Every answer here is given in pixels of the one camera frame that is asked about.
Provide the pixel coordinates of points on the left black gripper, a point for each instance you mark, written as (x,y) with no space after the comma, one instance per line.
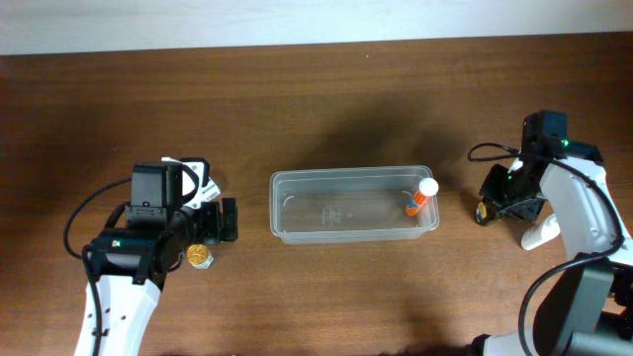
(212,222)

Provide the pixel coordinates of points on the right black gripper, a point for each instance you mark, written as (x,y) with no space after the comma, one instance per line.
(501,193)

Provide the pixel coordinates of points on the dark bottle white cap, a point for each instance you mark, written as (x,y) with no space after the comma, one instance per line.
(486,212)

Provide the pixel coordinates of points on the orange tube white cap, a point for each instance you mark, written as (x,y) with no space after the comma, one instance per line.
(426,189)

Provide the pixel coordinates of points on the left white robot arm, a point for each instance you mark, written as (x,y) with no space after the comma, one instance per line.
(126,270)

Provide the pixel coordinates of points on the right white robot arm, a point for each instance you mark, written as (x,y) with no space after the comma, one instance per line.
(582,306)

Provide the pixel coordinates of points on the clear plastic container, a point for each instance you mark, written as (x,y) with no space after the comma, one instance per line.
(349,205)

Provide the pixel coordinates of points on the white Panadol box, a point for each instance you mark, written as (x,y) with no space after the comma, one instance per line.
(210,191)

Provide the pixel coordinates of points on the gold lid balm jar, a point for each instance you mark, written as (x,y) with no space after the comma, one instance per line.
(199,256)

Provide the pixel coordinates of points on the white spray bottle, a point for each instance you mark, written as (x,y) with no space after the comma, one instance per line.
(540,233)

